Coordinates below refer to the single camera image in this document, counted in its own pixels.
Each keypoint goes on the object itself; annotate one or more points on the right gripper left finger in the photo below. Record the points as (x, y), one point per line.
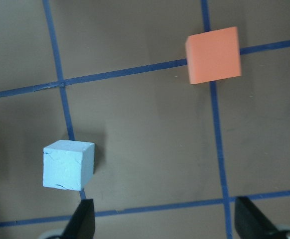
(82, 222)

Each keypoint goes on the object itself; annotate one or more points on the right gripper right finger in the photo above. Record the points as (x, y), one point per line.
(251, 223)

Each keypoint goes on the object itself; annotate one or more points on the light blue block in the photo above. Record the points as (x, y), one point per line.
(68, 165)

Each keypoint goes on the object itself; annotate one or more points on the orange block table side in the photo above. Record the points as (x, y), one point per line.
(213, 55)

